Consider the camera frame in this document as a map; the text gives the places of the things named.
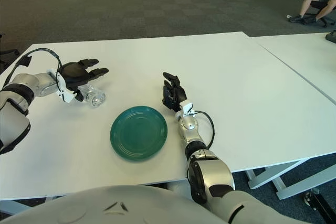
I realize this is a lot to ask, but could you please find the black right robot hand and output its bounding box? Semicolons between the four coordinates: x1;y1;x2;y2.
161;72;188;112

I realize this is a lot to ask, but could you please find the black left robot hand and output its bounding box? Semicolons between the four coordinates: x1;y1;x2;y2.
58;58;110;102

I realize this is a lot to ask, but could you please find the clear plastic water bottle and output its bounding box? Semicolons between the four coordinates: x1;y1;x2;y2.
78;83;107;109

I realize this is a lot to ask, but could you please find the green ribbed plate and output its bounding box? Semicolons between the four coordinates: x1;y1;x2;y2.
109;105;168;162

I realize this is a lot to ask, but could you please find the black office chair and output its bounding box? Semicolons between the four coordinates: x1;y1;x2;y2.
0;33;20;74

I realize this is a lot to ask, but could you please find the grey robot torso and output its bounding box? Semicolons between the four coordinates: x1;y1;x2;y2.
0;184;237;224

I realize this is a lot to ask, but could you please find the black swivel chair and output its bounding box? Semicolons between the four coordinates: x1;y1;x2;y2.
301;0;336;28

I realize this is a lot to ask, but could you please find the black wheeled stand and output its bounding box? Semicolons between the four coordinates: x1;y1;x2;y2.
304;187;336;224

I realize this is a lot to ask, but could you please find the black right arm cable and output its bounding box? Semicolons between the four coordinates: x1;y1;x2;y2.
186;110;215;179

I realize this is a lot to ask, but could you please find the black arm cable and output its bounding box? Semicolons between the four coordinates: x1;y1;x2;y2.
186;110;215;179
5;48;64;86

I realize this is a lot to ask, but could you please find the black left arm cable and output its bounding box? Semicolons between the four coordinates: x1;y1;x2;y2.
5;48;64;86

